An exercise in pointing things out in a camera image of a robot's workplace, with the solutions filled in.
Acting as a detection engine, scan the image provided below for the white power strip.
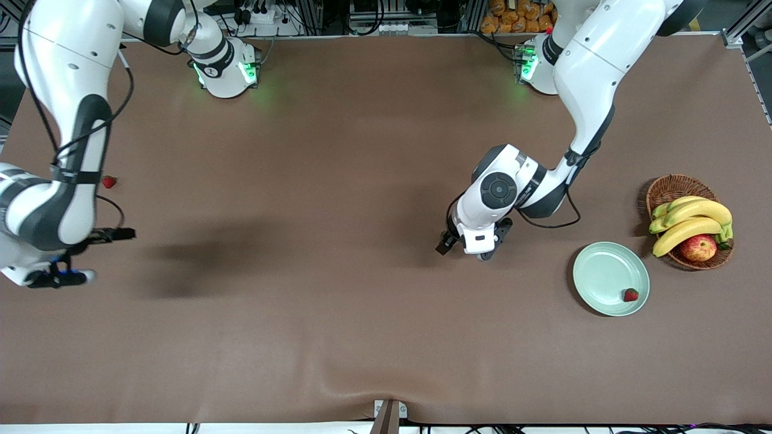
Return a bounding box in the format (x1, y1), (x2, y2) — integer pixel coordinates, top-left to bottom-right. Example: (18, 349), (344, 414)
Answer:
(238, 5), (291, 26)

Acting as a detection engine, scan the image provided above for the brown table cover sheet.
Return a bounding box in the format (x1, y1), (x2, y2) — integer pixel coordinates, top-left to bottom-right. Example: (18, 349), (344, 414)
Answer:
(0, 33), (772, 426)

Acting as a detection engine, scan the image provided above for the brown wicker basket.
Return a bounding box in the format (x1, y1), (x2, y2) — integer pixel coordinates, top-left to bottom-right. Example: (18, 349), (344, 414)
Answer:
(645, 174), (735, 271)

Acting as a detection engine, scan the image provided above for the orange packaged buns pile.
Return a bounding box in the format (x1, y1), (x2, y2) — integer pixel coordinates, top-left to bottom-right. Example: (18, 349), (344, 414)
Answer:
(481, 0), (558, 34)

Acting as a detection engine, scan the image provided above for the white terminal strip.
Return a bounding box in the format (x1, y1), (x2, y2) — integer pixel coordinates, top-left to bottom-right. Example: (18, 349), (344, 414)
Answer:
(349, 21), (438, 36)

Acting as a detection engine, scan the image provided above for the pale green round plate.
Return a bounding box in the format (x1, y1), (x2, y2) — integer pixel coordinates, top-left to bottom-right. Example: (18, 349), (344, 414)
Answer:
(572, 241), (651, 318)

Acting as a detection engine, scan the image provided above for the metal table clamp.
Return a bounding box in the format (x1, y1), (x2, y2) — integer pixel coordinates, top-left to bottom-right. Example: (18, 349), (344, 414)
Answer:
(369, 399), (408, 434)

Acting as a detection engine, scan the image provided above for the aluminium frame post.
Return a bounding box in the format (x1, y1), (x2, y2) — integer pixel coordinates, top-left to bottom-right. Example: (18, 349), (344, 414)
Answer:
(721, 0), (772, 49)

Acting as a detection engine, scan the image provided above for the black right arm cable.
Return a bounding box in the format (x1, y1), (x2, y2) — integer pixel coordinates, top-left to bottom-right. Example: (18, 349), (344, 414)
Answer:
(18, 0), (134, 227)

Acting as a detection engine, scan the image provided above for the red yellow apple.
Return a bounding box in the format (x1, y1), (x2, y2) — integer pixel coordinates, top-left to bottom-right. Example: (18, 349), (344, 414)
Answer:
(680, 234), (718, 263)

